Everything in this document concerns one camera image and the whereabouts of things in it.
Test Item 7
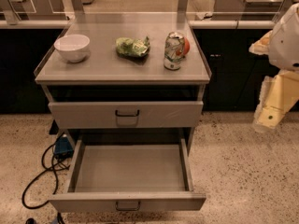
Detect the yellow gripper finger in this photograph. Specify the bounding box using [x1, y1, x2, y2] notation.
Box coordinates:
[249, 31, 272, 55]
[252, 70, 299, 133]

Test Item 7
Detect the red apple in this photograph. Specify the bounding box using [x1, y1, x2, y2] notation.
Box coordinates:
[177, 37, 190, 56]

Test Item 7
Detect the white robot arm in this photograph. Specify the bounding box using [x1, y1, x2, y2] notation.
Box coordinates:
[249, 4, 299, 133]

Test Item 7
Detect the grey drawer cabinet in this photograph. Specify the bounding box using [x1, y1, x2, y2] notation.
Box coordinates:
[33, 12, 213, 214]

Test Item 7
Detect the closed upper grey drawer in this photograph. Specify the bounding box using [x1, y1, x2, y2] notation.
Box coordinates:
[49, 101, 203, 129]

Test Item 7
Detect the open middle grey drawer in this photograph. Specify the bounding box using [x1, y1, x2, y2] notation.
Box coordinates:
[50, 139, 206, 213]

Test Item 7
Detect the background steel counter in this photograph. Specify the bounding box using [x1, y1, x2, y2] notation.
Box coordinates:
[212, 0, 283, 21]

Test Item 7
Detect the silver green soda can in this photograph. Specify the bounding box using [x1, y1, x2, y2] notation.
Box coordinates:
[164, 32, 185, 71]

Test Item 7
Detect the green chip bag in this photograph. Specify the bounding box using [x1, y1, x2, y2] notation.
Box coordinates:
[116, 36, 150, 58]

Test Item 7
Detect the white ceramic bowl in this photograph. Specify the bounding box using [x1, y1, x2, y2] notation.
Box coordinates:
[54, 35, 90, 63]

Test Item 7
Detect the blue power box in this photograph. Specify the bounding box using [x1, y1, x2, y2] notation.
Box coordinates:
[53, 134, 74, 159]

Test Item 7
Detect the grey horizontal rail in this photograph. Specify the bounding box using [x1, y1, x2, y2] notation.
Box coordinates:
[0, 20, 275, 29]

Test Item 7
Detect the black floor cable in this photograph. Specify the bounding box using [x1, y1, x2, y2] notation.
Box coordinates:
[21, 143, 71, 210]

